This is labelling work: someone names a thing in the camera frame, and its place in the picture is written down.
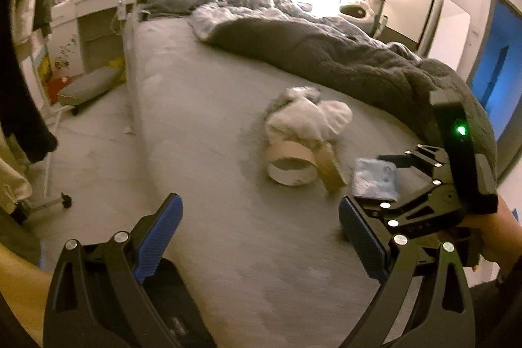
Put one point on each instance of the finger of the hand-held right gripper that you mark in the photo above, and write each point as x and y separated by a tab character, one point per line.
416	213
424	160

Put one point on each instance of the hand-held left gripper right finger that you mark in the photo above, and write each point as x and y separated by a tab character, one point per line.
363	242

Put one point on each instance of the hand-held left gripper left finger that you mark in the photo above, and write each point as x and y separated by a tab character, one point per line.
163	225

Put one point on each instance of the patterned plastic packet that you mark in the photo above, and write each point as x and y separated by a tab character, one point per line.
373	179

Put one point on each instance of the white tape roll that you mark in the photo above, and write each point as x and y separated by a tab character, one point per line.
291	149

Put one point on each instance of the white tissues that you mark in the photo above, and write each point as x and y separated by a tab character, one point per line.
310	119

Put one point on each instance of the person's right hand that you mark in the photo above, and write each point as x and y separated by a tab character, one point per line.
501	229

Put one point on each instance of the white clothes rack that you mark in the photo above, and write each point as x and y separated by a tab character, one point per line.
45	205

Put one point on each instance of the bed with grey sheet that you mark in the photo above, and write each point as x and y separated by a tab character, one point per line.
204	107

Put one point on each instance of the hanging olive garment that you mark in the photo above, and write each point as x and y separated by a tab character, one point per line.
18	238

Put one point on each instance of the grey duvet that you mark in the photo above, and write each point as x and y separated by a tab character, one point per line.
326	46

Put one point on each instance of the hanging beige garment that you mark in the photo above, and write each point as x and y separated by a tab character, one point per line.
14	185

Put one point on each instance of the grey cushioned stool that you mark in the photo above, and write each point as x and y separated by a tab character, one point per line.
89	85

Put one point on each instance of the yellow bag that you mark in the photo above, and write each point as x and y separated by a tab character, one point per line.
115	64

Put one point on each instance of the red bag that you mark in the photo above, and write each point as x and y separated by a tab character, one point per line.
61	89

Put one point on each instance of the hanging black garment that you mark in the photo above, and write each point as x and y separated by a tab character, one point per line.
24	99

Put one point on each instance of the yellow printed board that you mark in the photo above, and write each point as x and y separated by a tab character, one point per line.
43	66

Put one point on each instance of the grey pillow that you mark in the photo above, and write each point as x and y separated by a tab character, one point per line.
175	1

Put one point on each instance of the white dressing table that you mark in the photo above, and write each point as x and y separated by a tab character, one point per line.
93	5

